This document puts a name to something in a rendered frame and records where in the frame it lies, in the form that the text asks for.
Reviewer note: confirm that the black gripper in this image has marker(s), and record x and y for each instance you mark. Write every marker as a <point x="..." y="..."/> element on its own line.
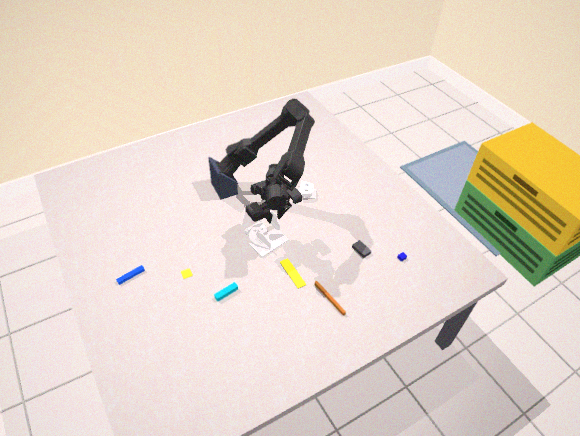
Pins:
<point x="258" y="212"/>

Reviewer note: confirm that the cyan rounded bar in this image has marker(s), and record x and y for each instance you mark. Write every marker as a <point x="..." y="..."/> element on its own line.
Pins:
<point x="226" y="291"/>

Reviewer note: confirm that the yellow flat bar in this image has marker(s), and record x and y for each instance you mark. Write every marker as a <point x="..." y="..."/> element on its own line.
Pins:
<point x="294" y="275"/>

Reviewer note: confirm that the orange thin bar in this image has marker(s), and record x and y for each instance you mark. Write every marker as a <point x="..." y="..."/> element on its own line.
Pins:
<point x="330" y="298"/>

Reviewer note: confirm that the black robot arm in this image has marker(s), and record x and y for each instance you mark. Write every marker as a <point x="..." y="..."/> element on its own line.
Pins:
<point x="291" y="164"/>

